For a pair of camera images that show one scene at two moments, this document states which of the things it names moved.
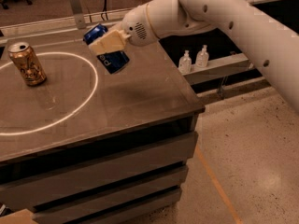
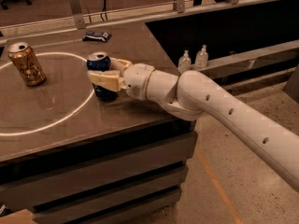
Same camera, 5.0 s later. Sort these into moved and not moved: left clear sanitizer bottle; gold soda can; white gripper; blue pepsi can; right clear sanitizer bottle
Moved: blue pepsi can; white gripper
Not moved: right clear sanitizer bottle; gold soda can; left clear sanitizer bottle
